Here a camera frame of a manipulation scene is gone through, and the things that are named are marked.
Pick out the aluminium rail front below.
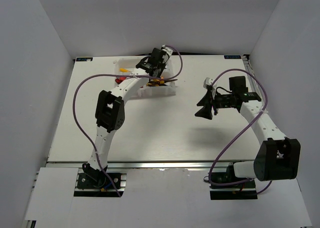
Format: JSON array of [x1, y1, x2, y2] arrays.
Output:
[[46, 159, 256, 171]]

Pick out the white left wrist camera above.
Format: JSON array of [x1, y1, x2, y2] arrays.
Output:
[[161, 45, 174, 60]]

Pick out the yellow pliers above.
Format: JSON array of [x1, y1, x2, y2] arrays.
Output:
[[146, 79, 177, 87]]

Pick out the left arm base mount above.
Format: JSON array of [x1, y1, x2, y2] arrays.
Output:
[[73, 163, 126, 197]]

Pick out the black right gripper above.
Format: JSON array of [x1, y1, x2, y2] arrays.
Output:
[[194, 90, 234, 120]]

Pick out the yellow handle screwdriver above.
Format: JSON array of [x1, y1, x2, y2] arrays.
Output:
[[119, 68, 132, 73]]

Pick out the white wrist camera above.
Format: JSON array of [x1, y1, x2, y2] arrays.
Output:
[[161, 45, 174, 60], [203, 77, 217, 99]]

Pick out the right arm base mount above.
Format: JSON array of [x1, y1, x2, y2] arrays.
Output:
[[203, 163, 258, 200]]

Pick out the blue sticker corner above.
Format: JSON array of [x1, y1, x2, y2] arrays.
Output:
[[75, 57, 93, 62], [224, 55, 242, 60]]

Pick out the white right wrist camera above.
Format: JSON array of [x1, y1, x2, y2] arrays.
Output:
[[203, 77, 217, 99]]

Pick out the blue sticker left corner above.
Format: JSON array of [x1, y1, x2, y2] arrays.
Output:
[[75, 57, 93, 62]]

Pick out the blue sticker right corner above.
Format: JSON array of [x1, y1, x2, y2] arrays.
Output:
[[224, 55, 242, 60]]

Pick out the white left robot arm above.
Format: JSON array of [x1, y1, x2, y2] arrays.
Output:
[[83, 46, 173, 187]]

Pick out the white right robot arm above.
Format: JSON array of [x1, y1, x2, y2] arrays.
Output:
[[195, 76, 301, 187]]

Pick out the white compartment tray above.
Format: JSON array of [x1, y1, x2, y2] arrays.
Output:
[[114, 57, 176, 99]]

